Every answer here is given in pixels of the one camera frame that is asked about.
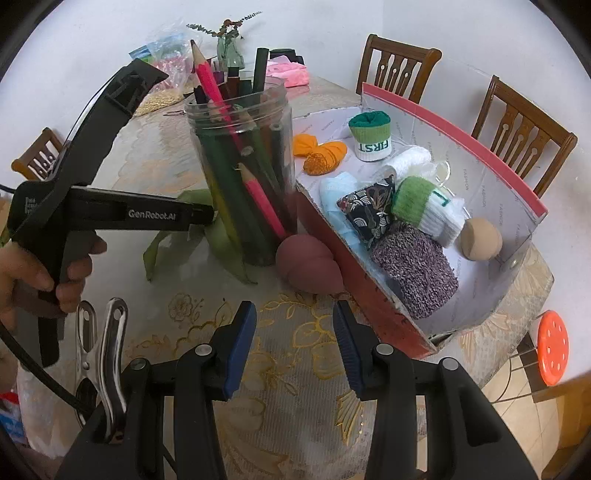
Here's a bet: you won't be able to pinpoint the orange plastic stool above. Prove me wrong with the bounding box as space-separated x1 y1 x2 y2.
538 310 571 386

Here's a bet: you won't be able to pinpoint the pink tissue pack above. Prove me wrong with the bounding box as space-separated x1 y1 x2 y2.
268 58 311 88

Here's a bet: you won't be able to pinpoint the wooden chair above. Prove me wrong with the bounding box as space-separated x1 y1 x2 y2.
11 128 65 181
355 33 443 104
471 75 578 199

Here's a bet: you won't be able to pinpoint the clear plastic pencil jar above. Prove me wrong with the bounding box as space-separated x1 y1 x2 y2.
184 76 298 267

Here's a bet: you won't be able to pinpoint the metal spring clip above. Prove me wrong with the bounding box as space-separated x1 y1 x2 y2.
74 298 130 444

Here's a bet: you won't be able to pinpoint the grey knitted sock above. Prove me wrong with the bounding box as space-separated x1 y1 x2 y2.
370 224 459 320

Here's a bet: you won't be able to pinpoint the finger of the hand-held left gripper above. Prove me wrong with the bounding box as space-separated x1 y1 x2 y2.
187 203 216 229
50 60 170 188

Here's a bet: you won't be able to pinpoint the white gauze roll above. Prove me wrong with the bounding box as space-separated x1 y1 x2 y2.
385 144 432 178

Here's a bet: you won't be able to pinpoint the dried flower sprigs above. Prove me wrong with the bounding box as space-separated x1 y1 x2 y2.
187 11 263 40

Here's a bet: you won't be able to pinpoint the pink makeup sponge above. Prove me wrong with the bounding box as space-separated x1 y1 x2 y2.
276 234 346 296

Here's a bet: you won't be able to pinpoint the green glass vase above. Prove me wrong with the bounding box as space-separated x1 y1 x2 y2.
216 34 244 72

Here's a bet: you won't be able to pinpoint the person's left hand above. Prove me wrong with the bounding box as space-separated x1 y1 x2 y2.
0 234 108 334

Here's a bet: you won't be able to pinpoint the clear plastic bag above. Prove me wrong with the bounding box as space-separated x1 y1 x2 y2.
129 32 204 116

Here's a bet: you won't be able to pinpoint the black mug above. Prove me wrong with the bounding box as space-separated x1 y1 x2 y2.
269 47 304 65

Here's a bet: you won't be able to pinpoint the white plastic bag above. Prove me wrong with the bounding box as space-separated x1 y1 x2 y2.
16 364 93 457

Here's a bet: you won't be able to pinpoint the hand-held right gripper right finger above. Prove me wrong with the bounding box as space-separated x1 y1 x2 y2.
332 300 539 480

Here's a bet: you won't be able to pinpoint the orange cloth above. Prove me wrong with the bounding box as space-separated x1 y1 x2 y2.
293 134 348 176

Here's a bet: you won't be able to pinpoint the clear jar of pencils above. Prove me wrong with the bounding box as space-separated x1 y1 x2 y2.
189 39 289 259

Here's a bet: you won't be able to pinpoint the dark patterned fabric pouch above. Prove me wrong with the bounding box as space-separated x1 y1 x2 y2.
336 178 398 250

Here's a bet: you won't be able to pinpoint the pink cardboard box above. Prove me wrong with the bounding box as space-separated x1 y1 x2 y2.
293 82 550 361

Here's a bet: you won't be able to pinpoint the black cable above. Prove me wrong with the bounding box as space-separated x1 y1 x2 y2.
0 318 107 418

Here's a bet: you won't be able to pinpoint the white sock green cuff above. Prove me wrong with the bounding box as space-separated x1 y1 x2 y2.
392 176 465 247

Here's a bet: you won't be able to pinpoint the white sock roll green letters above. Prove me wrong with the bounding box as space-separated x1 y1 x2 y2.
348 111 393 162

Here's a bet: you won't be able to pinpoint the wooden cabinet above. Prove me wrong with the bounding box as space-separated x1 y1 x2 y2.
538 369 587 480

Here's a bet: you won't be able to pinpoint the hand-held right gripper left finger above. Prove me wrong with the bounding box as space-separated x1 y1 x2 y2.
55 300 258 480

